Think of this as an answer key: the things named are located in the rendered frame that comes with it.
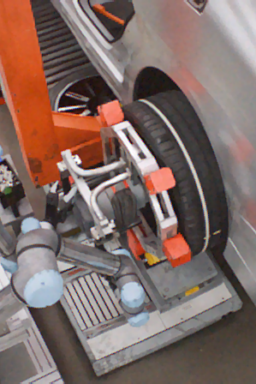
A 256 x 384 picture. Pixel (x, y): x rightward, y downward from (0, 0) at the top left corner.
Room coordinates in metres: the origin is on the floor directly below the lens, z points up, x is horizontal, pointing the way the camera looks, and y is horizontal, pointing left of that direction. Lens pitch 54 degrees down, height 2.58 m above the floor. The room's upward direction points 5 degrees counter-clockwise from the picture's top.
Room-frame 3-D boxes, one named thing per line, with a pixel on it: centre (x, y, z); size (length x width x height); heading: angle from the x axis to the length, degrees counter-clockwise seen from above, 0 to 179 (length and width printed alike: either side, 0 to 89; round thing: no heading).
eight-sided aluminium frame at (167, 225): (1.30, -0.03, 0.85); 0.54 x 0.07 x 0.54; 22
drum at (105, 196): (1.28, 0.03, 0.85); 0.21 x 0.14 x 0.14; 112
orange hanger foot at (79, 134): (1.83, 0.09, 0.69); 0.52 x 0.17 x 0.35; 112
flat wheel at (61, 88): (2.19, 0.12, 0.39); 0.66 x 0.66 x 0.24
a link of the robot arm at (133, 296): (0.80, 0.02, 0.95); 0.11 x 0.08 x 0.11; 12
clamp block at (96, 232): (1.07, 0.10, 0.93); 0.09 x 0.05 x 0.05; 112
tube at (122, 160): (1.35, 0.12, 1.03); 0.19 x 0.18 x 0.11; 112
